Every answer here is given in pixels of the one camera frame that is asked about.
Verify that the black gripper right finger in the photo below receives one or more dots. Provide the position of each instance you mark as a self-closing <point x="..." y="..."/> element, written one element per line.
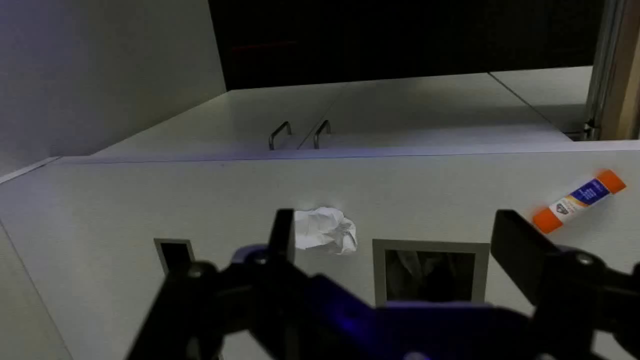
<point x="520" y="246"/>

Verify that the large square counter grommet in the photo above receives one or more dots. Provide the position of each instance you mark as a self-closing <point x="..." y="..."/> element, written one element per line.
<point x="430" y="270"/>

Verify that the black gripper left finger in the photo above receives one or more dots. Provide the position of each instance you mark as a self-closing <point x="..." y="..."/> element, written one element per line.
<point x="281" y="232"/>

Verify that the wooden door frame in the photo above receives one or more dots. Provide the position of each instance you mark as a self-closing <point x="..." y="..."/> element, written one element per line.
<point x="620" y="67"/>

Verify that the orange capped glue stick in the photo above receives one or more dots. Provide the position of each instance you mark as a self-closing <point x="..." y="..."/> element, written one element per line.
<point x="579" y="201"/>

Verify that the white base cabinet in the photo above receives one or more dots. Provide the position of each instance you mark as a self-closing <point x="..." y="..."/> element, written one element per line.
<point x="373" y="112"/>

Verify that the crumpled white paper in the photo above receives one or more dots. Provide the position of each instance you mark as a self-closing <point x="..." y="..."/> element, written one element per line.
<point x="326" y="230"/>

